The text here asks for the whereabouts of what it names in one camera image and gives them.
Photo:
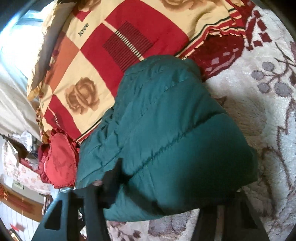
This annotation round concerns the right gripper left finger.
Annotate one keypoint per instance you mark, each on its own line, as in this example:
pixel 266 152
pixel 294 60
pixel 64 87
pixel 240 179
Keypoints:
pixel 73 209

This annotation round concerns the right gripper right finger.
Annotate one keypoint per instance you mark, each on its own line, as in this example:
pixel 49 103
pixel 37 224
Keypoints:
pixel 228 216

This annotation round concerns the green quilted puffer jacket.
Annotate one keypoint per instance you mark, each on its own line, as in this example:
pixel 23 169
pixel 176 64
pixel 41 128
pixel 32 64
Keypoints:
pixel 180 149

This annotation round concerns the red heart-shaped ruffled pillow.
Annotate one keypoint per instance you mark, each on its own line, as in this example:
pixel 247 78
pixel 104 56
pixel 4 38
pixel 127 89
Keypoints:
pixel 58 160

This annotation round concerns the grey quilted bedspread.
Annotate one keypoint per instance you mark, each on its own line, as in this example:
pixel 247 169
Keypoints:
pixel 18 114

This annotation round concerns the white floral bed blanket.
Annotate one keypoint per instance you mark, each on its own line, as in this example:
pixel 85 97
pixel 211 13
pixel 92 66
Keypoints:
pixel 247 59

